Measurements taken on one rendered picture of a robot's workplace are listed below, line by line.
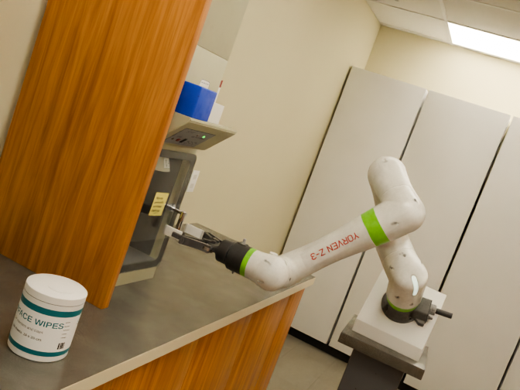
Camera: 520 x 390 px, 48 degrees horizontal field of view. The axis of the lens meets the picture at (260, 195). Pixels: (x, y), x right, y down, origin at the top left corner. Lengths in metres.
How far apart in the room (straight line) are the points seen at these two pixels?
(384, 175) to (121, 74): 0.85
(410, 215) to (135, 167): 0.81
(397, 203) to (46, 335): 1.05
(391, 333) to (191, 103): 1.17
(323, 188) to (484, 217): 1.22
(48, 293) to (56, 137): 0.60
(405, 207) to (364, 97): 2.94
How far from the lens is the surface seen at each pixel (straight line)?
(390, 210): 1.81
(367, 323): 2.31
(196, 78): 1.82
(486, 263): 4.56
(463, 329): 4.63
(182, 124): 1.64
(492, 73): 5.08
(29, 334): 1.34
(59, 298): 1.30
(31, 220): 1.82
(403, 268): 2.16
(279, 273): 1.77
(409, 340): 2.30
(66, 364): 1.38
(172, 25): 1.61
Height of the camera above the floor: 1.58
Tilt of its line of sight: 7 degrees down
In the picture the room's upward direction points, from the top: 20 degrees clockwise
